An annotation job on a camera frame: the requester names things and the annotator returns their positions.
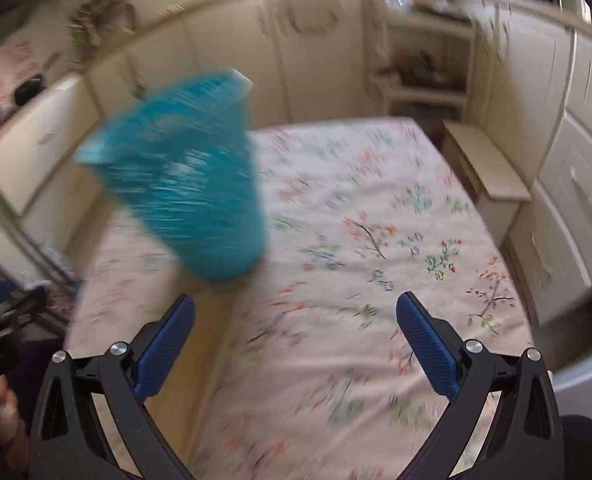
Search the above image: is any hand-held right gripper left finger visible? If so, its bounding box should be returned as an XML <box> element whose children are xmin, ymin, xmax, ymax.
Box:
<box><xmin>28</xmin><ymin>295</ymin><xmax>197</xmax><ymax>480</ymax></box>

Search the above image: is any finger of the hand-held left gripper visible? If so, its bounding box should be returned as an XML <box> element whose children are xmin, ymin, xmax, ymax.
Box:
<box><xmin>0</xmin><ymin>280</ymin><xmax>49</xmax><ymax>333</ymax></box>

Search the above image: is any white shelf cart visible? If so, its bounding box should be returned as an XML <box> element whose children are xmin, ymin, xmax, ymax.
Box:
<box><xmin>368</xmin><ymin>7</ymin><xmax>477</xmax><ymax>122</ymax></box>

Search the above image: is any white drawer cabinet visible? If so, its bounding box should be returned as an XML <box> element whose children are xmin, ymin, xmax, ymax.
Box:
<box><xmin>0</xmin><ymin>74</ymin><xmax>104</xmax><ymax>266</ymax></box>

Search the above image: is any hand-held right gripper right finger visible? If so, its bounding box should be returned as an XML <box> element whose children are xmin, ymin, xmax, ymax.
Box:
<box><xmin>396</xmin><ymin>291</ymin><xmax>565</xmax><ymax>480</ymax></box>

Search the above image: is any white door base cabinet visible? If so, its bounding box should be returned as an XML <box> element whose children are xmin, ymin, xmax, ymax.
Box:
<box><xmin>86</xmin><ymin>0</ymin><xmax>377</xmax><ymax>128</ymax></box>

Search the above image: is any blue plastic basket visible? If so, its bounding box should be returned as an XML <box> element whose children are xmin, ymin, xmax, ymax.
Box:
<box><xmin>74</xmin><ymin>67</ymin><xmax>267</xmax><ymax>282</ymax></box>

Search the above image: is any wall utensil rack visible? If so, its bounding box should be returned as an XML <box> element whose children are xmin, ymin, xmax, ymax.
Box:
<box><xmin>70</xmin><ymin>0</ymin><xmax>139</xmax><ymax>63</ymax></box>

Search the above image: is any white cabinet with drawers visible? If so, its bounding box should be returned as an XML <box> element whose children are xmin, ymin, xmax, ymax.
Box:
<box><xmin>448</xmin><ymin>0</ymin><xmax>592</xmax><ymax>331</ymax></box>

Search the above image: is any floral tablecloth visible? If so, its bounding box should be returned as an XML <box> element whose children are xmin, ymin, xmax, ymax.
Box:
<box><xmin>66</xmin><ymin>117</ymin><xmax>537</xmax><ymax>480</ymax></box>

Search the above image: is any black wok with handle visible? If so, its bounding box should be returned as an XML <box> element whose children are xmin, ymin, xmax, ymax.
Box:
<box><xmin>14</xmin><ymin>74</ymin><xmax>47</xmax><ymax>107</ymax></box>

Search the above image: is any person's left hand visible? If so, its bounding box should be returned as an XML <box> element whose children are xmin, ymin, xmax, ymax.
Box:
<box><xmin>0</xmin><ymin>375</ymin><xmax>30</xmax><ymax>468</ymax></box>

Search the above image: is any wooden stool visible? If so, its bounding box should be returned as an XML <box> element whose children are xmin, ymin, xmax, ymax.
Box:
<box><xmin>442</xmin><ymin>120</ymin><xmax>533</xmax><ymax>243</ymax></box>

